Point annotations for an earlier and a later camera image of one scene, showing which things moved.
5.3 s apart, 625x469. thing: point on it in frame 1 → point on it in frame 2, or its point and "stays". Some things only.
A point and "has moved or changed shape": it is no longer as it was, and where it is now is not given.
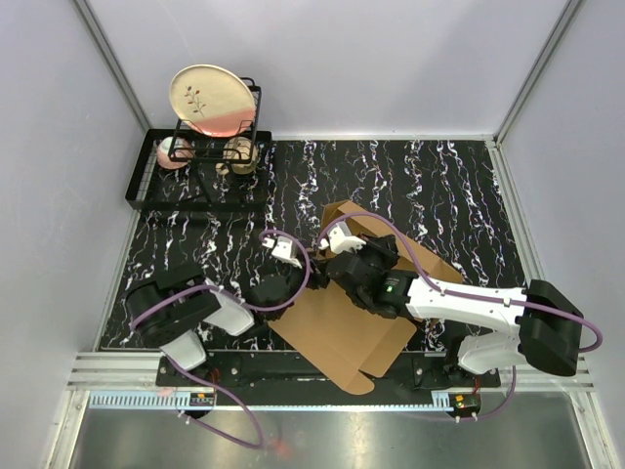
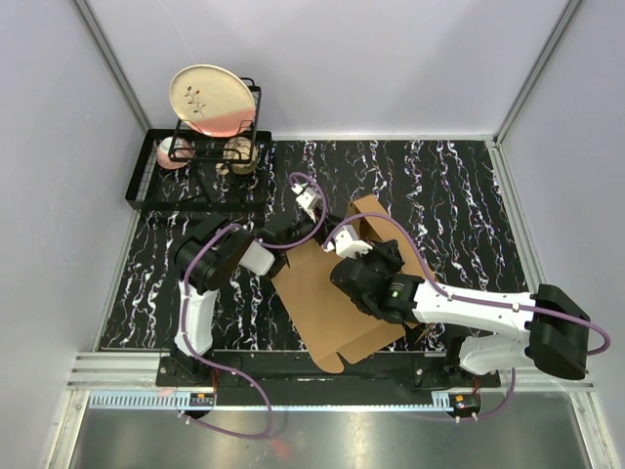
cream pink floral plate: x=213 y=101 stays
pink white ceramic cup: x=175 y=152 stays
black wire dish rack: x=187 y=168 stays
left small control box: x=199 y=399 stays
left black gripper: x=314 y=280 → x=331 y=222
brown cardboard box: x=328 y=321 has moved or changed shape
